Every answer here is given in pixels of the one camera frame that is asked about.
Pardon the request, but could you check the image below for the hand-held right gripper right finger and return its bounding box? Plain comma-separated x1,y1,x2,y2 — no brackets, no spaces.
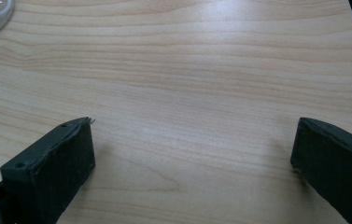
289,117,352,224

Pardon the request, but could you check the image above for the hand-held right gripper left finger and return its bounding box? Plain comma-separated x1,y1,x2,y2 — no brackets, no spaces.
0,116,96,224

